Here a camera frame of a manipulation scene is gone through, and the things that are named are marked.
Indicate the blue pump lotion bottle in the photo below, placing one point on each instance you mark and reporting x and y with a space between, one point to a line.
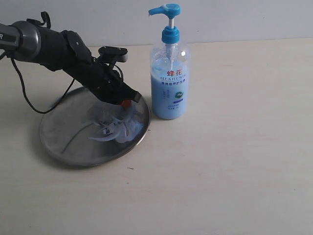
169 68

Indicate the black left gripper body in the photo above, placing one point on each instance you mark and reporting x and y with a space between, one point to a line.
100 80

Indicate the round steel plate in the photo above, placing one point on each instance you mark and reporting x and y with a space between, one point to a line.
65 137

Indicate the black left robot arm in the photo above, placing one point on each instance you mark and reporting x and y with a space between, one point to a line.
27 42

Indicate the blue-white soap smear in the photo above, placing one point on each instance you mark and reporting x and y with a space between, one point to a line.
115 122

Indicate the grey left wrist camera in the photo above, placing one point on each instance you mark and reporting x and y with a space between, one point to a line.
111 55

